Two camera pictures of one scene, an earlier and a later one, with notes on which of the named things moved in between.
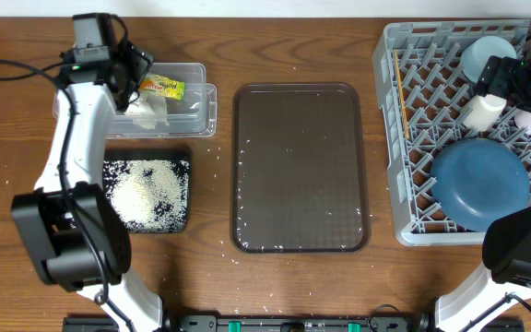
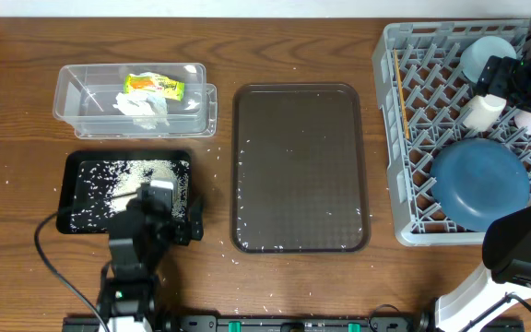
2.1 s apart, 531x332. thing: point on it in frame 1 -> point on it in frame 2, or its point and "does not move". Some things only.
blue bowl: (473, 180) does not move
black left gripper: (139, 61) -> (184, 228)
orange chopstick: (407, 125) does not move
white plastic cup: (483, 112) does not move
